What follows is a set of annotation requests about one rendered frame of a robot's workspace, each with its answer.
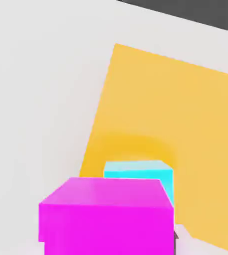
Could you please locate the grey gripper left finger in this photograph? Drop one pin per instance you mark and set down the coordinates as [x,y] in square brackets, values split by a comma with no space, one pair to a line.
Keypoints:
[40,249]

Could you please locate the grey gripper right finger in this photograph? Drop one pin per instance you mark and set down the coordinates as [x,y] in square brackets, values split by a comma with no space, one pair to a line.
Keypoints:
[182,242]

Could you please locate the small magenta cube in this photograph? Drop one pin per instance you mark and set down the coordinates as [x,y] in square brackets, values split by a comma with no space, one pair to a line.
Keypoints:
[105,223]

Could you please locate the small cyan cube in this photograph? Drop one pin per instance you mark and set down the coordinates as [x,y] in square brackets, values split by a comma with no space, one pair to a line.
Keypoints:
[137,171]

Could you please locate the large orange box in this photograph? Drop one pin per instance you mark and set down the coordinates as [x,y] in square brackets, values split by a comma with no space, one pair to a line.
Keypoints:
[175,111]

